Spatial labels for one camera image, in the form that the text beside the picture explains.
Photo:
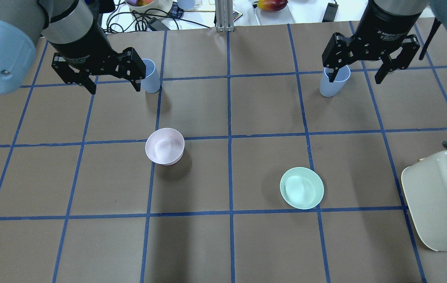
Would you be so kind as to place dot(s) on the mint green bowl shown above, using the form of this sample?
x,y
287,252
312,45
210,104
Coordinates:
x,y
302,188

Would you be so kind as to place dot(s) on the red yellow mango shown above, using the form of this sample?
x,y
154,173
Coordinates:
x,y
272,5

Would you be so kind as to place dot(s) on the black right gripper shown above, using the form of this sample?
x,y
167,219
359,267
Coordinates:
x,y
387,24

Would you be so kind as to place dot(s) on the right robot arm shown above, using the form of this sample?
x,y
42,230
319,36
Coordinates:
x,y
438,8

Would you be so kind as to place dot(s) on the white bowl with fruit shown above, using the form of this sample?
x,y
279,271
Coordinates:
x,y
152,7

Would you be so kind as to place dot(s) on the remote control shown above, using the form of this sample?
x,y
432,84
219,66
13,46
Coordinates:
x,y
236,15

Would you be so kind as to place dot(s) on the aluminium frame post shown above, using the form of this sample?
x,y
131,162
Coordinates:
x,y
224,16

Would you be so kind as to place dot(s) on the black power adapter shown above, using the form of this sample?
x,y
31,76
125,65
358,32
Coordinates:
x,y
330,12

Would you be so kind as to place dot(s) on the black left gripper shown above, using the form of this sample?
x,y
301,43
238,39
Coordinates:
x,y
82,44

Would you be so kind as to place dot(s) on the cream toaster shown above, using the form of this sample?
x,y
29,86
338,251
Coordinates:
x,y
425,189

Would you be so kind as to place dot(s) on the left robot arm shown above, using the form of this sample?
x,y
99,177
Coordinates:
x,y
73,28

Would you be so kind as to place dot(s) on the light blue cup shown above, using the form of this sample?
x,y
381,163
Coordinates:
x,y
329,89
151,81

